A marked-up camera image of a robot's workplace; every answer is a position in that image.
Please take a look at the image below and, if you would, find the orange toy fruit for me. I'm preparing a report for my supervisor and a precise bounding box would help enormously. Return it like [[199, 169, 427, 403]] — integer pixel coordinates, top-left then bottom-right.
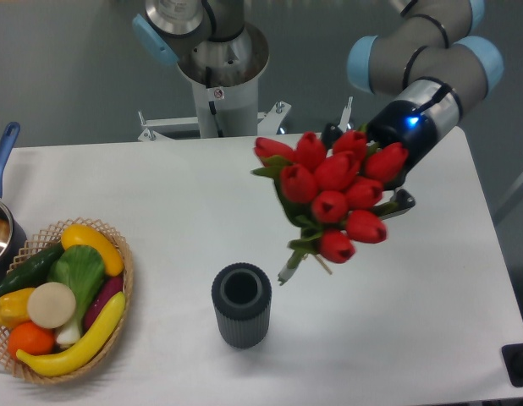
[[8, 321, 55, 359]]

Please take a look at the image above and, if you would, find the yellow toy banana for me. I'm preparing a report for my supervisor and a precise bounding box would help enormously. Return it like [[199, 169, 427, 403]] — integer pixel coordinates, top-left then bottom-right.
[[16, 292, 126, 377]]

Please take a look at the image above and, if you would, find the yellow toy bell pepper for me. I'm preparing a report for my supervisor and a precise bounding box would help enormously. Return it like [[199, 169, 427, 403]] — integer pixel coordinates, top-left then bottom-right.
[[0, 288, 36, 329]]

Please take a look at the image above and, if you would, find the green toy cucumber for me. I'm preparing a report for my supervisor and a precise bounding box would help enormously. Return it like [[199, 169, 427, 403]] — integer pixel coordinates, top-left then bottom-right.
[[0, 244, 64, 297]]

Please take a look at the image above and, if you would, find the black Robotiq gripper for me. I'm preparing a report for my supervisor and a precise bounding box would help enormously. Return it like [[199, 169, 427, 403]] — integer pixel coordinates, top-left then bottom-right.
[[321, 100, 438, 220]]

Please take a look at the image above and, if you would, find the beige round toy disc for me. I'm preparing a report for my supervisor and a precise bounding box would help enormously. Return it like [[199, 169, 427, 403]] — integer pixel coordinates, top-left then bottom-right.
[[27, 282, 76, 329]]

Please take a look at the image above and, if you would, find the blue handled saucepan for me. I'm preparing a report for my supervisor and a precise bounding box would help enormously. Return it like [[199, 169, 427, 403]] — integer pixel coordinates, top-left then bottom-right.
[[0, 122, 26, 283]]

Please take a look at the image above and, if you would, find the red tulip bouquet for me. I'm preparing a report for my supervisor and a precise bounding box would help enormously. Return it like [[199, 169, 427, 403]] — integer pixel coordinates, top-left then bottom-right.
[[253, 130, 409, 284]]

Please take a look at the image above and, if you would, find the woven wicker basket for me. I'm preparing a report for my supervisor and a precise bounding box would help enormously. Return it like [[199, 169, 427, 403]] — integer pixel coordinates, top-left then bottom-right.
[[0, 218, 134, 384]]

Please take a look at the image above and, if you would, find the purple toy sweet potato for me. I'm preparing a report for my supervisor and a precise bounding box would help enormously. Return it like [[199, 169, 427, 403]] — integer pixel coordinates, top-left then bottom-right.
[[83, 275, 124, 332]]

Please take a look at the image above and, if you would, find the white metal base frame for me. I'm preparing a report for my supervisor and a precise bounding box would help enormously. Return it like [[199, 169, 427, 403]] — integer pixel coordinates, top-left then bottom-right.
[[137, 96, 354, 141]]

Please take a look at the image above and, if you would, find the black pedestal cable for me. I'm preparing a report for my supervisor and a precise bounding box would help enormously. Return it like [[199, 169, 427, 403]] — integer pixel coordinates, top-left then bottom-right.
[[204, 66, 224, 139]]

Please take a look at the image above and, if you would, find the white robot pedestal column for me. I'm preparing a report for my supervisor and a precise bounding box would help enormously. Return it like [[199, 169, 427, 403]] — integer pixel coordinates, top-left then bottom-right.
[[179, 23, 269, 139]]

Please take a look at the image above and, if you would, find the yellow toy squash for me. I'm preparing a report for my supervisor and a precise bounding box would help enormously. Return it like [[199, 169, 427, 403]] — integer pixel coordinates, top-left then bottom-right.
[[61, 223, 124, 277]]

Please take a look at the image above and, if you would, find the dark grey ribbed vase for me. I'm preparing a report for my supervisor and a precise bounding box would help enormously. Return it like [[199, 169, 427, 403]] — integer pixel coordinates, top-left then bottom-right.
[[211, 262, 273, 348]]

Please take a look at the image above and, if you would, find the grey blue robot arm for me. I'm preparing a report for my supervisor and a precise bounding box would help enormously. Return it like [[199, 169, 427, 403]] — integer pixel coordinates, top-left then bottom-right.
[[132, 1, 504, 170]]

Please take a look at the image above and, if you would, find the green toy bok choy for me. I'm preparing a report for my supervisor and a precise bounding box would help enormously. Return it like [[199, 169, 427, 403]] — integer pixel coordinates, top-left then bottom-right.
[[47, 245, 105, 349]]

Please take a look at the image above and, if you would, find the black device at edge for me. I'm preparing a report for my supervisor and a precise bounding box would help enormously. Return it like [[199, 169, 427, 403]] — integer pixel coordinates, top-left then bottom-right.
[[501, 343, 523, 387]]

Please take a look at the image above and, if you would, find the white furniture leg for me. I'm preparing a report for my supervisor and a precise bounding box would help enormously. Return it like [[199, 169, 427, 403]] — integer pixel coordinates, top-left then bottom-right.
[[492, 171, 523, 227]]

